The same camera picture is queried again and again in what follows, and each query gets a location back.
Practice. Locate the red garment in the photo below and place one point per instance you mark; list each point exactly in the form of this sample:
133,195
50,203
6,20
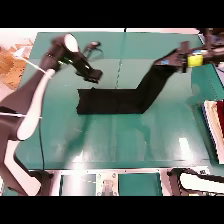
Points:
220,115

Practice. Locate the silver frame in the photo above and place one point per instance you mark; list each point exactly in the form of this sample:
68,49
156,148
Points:
106,183

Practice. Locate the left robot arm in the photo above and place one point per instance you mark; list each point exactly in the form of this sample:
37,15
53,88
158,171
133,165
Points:
30,113

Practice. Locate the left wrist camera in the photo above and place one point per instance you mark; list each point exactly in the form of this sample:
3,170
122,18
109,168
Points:
92,46

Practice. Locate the white garment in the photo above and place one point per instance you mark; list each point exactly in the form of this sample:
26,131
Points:
215,133

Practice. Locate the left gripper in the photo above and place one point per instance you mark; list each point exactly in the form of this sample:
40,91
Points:
90,74

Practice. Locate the black garment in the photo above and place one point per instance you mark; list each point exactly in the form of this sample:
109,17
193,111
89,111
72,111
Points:
113,101

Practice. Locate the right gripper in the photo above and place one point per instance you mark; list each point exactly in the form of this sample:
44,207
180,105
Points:
175,60

